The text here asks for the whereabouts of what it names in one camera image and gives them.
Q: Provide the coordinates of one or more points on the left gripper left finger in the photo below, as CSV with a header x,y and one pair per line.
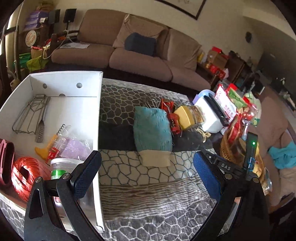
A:
x,y
42,221

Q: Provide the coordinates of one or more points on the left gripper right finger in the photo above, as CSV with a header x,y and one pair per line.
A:
x,y
241,210

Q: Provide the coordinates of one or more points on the perforated metal spatula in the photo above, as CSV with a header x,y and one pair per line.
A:
x,y
40,126

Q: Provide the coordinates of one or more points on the wire rack tongs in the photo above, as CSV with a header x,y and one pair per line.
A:
x,y
30,116

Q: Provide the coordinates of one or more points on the metal whisk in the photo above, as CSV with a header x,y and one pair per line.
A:
x,y
151,103

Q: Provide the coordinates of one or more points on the clear plastic snack jar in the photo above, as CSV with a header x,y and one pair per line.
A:
x,y
61,166

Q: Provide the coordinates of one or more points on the wicker basket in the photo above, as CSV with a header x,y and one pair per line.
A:
x,y
235,153

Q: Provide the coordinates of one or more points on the purple sponge in bag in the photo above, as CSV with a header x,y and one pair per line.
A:
x,y
70,147

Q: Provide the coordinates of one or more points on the red twine spool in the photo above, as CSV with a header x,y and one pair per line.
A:
x,y
24,172

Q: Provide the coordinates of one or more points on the cream plastic clip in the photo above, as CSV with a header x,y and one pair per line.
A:
x,y
205,135

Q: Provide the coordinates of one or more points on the dark red holder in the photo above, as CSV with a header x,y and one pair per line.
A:
x,y
7,159

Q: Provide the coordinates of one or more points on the patterned blanket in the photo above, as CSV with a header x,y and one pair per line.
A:
x,y
146,186

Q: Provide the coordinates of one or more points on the teal knitted mitt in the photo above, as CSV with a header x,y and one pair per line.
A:
x,y
152,136

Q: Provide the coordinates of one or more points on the red corkscrew opener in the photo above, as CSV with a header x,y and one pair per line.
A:
x,y
169,107

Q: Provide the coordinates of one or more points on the brown sofa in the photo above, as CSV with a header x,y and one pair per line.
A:
x,y
103,32

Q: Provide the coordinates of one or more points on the round cookie tin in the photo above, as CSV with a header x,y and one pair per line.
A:
x,y
31,38

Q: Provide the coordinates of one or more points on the navy blue cushion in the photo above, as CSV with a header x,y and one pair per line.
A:
x,y
140,44

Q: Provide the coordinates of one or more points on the yellow handled corkscrew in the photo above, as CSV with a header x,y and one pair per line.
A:
x,y
43,152

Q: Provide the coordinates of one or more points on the white appliance with black handle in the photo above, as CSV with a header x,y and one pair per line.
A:
x,y
214,117

